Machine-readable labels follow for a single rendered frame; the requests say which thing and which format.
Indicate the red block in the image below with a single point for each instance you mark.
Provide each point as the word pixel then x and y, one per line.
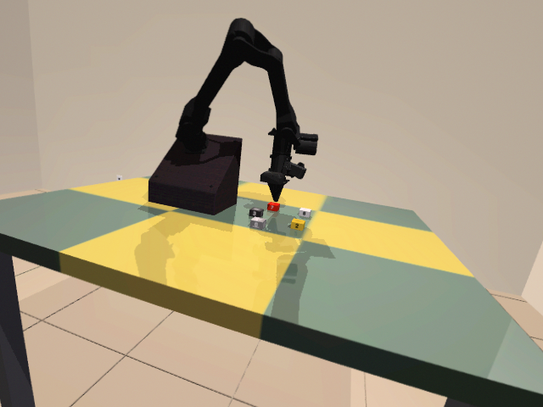
pixel 273 206

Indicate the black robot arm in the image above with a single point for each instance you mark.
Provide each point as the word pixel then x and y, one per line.
pixel 245 43

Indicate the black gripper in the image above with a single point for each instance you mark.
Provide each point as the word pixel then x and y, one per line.
pixel 274 177

